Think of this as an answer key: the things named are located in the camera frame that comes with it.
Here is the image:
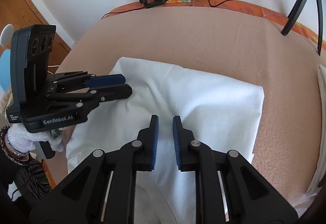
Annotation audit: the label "white t-shirt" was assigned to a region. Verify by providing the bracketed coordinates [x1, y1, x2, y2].
[65, 57, 265, 224]

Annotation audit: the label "left forearm dark sleeve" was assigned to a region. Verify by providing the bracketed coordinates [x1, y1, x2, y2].
[1, 126, 52, 206]

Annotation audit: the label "left hand white glove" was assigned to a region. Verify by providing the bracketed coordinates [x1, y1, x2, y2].
[7, 123, 64, 153]

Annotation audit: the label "wooden wardrobe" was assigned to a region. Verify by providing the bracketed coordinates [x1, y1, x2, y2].
[1, 0, 71, 67]

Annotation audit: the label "cream cloth at edge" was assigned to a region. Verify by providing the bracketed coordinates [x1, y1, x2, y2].
[305, 63, 326, 197]

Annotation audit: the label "beige fleece blanket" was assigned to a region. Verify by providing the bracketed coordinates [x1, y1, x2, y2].
[58, 7, 325, 206]

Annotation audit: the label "orange floral bed sheet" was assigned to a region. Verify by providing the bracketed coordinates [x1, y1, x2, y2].
[102, 0, 318, 43]

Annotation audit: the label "black tripod legs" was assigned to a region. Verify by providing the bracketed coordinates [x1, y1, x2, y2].
[280, 0, 324, 56]

